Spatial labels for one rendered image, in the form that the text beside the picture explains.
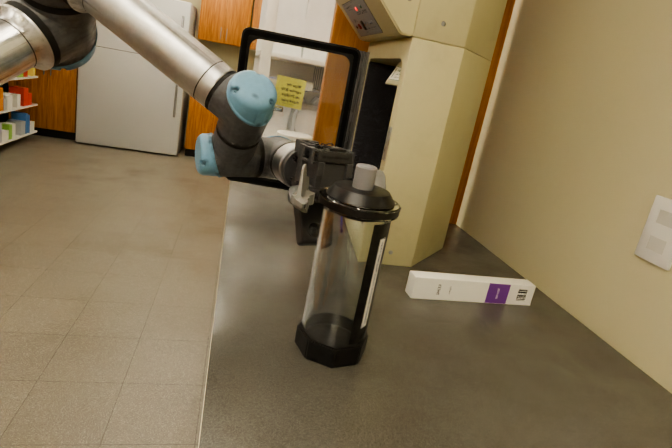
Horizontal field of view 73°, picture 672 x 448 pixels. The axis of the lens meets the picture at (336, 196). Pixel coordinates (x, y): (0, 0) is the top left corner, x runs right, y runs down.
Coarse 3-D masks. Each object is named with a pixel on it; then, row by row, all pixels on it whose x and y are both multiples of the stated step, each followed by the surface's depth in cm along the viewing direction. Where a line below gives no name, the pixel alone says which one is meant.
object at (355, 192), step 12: (360, 168) 58; (372, 168) 58; (348, 180) 62; (360, 180) 58; (372, 180) 58; (336, 192) 57; (348, 192) 56; (360, 192) 57; (372, 192) 58; (384, 192) 59; (360, 204) 55; (372, 204) 56; (384, 204) 57
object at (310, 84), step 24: (264, 48) 115; (288, 48) 115; (264, 72) 116; (288, 72) 116; (312, 72) 116; (336, 72) 117; (288, 96) 118; (312, 96) 118; (336, 96) 118; (288, 120) 119; (312, 120) 120; (336, 120) 120
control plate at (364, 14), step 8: (352, 0) 99; (360, 0) 94; (344, 8) 109; (352, 8) 103; (360, 8) 97; (368, 8) 93; (352, 16) 107; (360, 16) 101; (368, 16) 96; (360, 24) 105; (376, 24) 95; (360, 32) 110; (368, 32) 104; (376, 32) 98
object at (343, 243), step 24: (336, 216) 57; (336, 240) 57; (360, 240) 57; (312, 264) 62; (336, 264) 58; (360, 264) 58; (312, 288) 61; (336, 288) 58; (360, 288) 59; (312, 312) 61; (336, 312) 59; (312, 336) 61; (336, 336) 60
